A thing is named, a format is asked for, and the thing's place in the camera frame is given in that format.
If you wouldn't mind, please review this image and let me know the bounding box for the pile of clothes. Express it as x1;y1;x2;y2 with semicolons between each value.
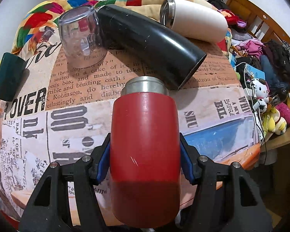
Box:
208;0;290;91

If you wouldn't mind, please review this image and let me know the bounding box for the red steel thermos cup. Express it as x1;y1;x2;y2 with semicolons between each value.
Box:
110;76;181;228

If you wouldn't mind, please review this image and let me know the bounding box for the colourful patchwork blanket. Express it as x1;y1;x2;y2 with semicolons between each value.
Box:
11;0;221;55

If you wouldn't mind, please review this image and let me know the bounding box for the yellow plush toy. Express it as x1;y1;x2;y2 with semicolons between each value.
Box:
262;107;287;135

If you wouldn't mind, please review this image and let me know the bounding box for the white thermos bottle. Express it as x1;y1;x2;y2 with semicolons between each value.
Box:
160;0;228;44

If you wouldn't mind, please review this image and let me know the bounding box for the wooden headboard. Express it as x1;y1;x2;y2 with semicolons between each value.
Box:
222;0;290;44

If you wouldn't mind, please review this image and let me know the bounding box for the clear plastic cup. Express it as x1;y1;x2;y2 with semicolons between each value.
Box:
59;5;107;69

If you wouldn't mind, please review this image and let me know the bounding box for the black thermos bottle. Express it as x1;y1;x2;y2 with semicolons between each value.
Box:
97;4;207;90

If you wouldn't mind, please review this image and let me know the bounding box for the hello kitty plush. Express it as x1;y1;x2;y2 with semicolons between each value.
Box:
250;78;272;114

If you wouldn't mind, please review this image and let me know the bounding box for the dark green cup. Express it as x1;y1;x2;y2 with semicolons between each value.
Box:
0;52;26;102

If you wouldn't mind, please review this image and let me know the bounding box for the newspaper print tablecloth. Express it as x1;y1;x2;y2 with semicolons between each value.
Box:
0;40;260;224

